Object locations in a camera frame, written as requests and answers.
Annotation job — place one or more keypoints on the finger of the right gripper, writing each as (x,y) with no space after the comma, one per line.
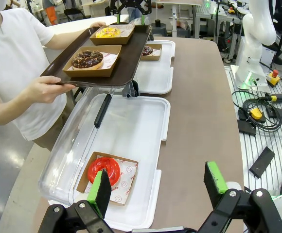
(143,20)
(118,20)

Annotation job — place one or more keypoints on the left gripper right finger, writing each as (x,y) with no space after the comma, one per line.
(214,182)

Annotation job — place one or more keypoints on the yellow red emergency stop button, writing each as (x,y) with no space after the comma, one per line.
(274,78)

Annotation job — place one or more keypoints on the dark brown serving tray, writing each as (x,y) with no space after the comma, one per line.
(128,63)

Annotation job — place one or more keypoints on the yellow glazed donut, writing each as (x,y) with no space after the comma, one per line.
(109,41)

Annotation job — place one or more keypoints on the black hinge knob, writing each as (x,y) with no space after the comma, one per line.
(134,88)

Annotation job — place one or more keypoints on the bystander in orange trousers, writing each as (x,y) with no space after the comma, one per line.
(51,13)

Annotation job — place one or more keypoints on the aluminium frame table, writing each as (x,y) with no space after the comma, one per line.
(204,14)

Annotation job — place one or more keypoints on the person's left forearm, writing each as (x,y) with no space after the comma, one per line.
(65,40)

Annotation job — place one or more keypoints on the person's left hand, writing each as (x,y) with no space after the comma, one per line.
(98,24)

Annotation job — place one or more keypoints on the red glazed donut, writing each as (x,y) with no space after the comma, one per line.
(82,183)

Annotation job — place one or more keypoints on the clear display lid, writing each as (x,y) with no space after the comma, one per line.
(65,157)

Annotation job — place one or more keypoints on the glossy red donut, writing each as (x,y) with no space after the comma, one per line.
(92,170)

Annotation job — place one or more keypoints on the black folding chair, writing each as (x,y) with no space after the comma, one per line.
(74,13)

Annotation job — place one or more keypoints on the chocolate donut with nuts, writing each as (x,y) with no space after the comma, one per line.
(77,61)

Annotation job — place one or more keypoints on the slotted aluminium base plate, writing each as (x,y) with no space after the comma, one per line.
(257,143)

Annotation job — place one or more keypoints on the white display tray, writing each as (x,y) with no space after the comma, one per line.
(136,126)
(155,77)

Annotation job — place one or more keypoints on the yellow sprinkled donut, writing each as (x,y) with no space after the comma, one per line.
(102,32)

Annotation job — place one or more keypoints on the grey round stool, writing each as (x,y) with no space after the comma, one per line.
(158,29)

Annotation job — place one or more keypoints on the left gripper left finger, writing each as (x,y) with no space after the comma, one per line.
(99,194)

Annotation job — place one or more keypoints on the small black plate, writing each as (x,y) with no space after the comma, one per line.
(246,128)

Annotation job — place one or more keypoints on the long black plate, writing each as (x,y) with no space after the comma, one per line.
(262,162)

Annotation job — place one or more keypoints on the chocolate donut rainbow sprinkles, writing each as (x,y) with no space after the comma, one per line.
(147,50)

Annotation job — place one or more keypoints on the person's right hand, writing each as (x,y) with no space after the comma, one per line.
(43,89)

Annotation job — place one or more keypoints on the chocolate sprinkled donut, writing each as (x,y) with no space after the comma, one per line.
(153,58)

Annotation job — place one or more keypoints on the printed paper under rainbow donut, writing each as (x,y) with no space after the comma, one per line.
(156,51)

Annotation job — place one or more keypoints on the yellow black pendant device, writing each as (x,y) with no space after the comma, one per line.
(256,114)

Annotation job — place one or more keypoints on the person in white shirt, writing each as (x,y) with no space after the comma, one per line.
(14,48)

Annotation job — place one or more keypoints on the white table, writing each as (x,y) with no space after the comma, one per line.
(77,24)

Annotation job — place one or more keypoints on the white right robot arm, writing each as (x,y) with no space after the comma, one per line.
(255,29)

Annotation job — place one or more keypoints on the person's right forearm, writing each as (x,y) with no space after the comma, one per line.
(7,111)

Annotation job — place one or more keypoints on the printed paper under red donut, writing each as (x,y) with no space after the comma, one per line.
(126,179)

